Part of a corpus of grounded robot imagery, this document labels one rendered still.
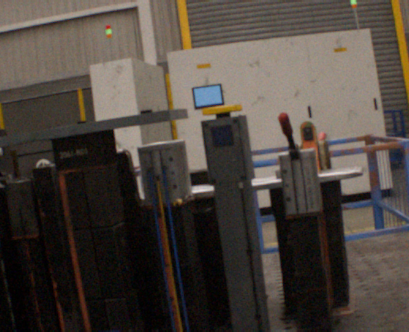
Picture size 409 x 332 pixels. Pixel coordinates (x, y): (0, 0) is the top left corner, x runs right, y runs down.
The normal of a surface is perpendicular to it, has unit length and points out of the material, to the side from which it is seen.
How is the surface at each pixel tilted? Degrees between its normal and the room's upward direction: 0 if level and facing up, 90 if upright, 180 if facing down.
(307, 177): 90
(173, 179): 90
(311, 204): 90
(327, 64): 90
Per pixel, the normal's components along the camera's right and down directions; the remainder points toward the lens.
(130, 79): -0.10, 0.07
